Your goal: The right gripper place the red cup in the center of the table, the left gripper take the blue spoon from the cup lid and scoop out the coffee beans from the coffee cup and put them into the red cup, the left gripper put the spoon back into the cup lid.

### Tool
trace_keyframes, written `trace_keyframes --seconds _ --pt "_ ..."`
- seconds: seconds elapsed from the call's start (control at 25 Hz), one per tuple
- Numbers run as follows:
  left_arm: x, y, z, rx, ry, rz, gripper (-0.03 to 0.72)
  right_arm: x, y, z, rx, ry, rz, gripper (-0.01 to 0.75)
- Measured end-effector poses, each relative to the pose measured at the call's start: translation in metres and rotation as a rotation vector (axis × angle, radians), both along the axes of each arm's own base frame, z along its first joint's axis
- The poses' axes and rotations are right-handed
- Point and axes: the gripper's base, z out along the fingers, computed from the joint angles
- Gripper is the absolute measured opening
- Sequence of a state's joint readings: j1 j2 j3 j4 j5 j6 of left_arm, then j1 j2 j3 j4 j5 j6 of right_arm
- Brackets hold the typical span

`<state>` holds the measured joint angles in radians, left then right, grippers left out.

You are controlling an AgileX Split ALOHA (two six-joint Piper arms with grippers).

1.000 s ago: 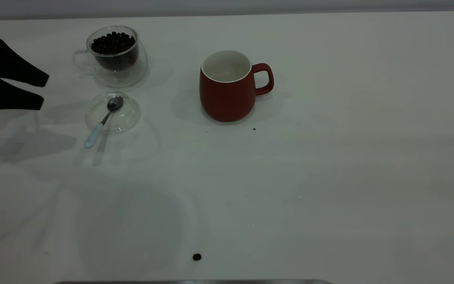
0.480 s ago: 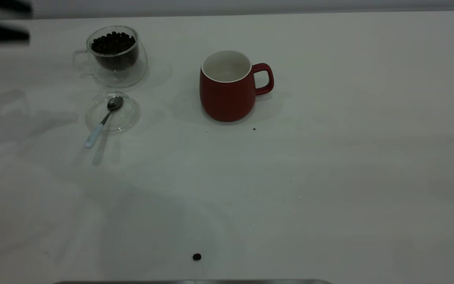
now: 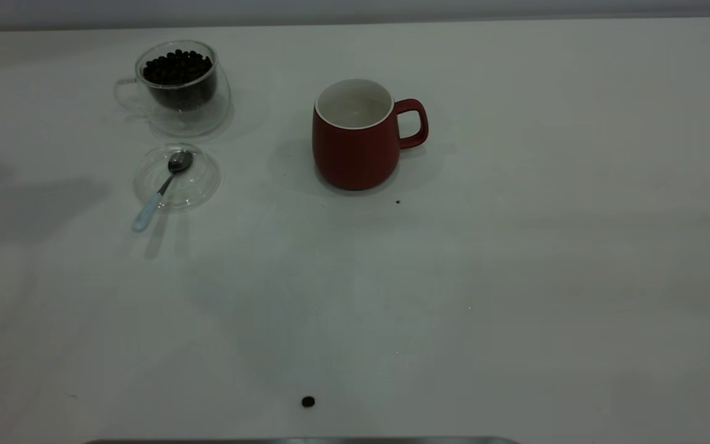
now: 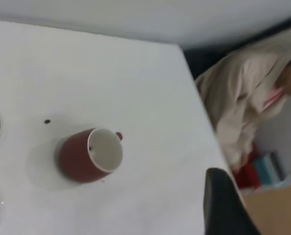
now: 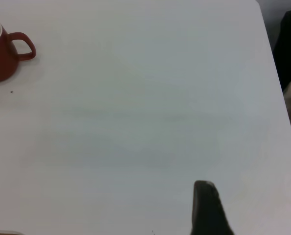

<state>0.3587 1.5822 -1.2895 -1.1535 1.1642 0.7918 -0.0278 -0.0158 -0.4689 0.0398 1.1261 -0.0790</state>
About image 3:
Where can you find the red ceramic mug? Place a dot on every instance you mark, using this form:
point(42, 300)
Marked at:
point(355, 157)

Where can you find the single loose coffee bean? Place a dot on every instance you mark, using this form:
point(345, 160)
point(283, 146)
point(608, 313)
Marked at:
point(308, 401)

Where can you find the coffee beans in glass cup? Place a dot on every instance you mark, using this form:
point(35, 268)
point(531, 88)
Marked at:
point(176, 71)

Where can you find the clear glass saucer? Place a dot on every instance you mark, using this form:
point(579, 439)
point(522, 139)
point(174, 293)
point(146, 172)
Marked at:
point(198, 185)

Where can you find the clear double-wall glass cup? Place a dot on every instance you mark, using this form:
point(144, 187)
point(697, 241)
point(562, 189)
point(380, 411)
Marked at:
point(210, 117)

